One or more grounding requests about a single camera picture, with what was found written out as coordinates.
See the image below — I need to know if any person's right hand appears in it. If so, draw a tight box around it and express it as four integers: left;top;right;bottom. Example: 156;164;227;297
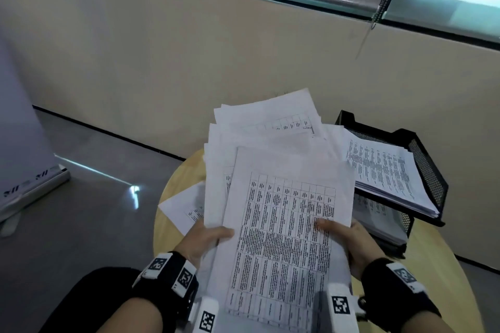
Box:
314;217;385;281

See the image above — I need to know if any person's left hand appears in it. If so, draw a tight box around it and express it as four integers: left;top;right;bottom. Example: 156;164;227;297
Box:
183;219;236;267

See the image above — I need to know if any pile of printed papers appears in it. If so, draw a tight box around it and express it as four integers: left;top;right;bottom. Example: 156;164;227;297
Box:
158;182;206;236

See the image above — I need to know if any black mesh paper tray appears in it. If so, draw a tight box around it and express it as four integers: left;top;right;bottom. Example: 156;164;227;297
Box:
334;110;449;260

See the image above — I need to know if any black right wrist band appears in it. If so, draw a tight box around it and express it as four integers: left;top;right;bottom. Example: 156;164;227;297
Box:
361;258;442;322

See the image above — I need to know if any black wrist band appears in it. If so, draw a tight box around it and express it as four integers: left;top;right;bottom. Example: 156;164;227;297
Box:
132;251;199;320
361;258;442;322

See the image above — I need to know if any black left wrist band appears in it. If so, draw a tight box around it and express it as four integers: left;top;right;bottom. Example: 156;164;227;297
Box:
132;251;199;320

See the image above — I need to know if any round wooden table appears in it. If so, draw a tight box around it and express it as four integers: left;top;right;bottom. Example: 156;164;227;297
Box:
153;149;485;333

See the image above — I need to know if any grey flat case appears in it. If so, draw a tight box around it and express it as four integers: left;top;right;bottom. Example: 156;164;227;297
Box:
0;38;72;236

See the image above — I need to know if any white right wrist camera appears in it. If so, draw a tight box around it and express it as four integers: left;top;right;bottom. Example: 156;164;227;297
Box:
326;283;360;333

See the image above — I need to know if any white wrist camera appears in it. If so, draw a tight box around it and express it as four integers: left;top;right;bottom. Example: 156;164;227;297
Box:
187;297;219;333
326;283;360;333

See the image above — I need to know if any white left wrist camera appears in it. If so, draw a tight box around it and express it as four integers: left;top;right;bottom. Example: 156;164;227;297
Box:
187;297;219;333

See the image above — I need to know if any window with black frame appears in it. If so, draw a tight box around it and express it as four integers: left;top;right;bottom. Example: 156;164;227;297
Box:
90;0;500;50

